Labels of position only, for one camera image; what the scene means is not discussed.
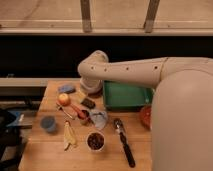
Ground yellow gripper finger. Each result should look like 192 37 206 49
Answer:
77 90 87 103

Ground silver metal fork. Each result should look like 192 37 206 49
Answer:
56 103 75 120

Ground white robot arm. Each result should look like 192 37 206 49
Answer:
78 50 213 171

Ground black rectangular block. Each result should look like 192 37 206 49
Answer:
81 98 95 109

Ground blue sponge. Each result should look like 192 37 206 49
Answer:
58 84 75 93

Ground yellow red apple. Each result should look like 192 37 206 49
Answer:
58 93 71 106

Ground small brown cup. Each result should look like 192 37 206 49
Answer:
80 110 90 125

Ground green plastic tray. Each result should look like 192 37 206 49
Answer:
103 81 153 111

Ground wooden table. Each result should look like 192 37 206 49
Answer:
19 81 151 171

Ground yellow banana peel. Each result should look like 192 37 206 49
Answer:
64 121 77 150

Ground blue plastic cup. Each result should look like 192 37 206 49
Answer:
40 116 56 133

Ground white cup with brown contents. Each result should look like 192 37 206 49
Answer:
86 132 105 152

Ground red orange bowl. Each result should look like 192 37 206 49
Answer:
139 106 151 129

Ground black chair with blue item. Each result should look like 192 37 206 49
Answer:
0 108 22 171

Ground red handled spoon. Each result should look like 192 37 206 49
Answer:
70 103 87 119

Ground black handled ice cream scoop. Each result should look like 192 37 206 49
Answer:
113 118 135 167

